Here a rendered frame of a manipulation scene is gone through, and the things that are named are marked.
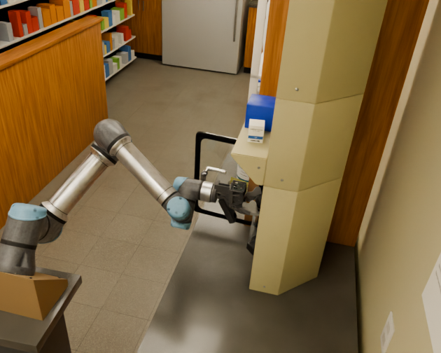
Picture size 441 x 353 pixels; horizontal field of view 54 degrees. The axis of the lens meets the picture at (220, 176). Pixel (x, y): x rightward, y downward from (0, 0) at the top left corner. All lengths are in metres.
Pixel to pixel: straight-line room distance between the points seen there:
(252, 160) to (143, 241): 2.05
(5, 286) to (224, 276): 0.77
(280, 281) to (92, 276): 1.72
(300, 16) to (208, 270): 1.02
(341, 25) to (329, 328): 1.00
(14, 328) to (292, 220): 0.99
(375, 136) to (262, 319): 0.78
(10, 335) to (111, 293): 1.40
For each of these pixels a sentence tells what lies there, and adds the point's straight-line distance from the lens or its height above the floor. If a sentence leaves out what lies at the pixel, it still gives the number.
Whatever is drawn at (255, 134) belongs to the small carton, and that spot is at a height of 1.54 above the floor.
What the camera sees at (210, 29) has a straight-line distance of 6.42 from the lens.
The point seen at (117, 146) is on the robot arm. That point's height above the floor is 1.43.
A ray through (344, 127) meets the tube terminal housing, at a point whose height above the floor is 1.61.
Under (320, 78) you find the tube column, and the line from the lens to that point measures 1.24.
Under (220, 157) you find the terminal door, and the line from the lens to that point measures 1.76.
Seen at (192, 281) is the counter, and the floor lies 0.94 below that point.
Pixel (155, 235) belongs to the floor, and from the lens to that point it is 3.35.
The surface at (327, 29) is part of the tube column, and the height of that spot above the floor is 1.91.
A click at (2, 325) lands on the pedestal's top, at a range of 1.69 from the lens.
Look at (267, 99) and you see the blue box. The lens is 1.54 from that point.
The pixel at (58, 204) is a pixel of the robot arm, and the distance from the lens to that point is 1.72.
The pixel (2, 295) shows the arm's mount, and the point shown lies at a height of 1.02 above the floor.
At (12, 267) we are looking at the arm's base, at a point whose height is 1.13.
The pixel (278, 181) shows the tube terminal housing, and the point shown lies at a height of 1.44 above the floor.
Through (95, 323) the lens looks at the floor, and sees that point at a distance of 2.83.
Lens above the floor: 2.18
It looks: 33 degrees down
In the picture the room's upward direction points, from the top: 4 degrees clockwise
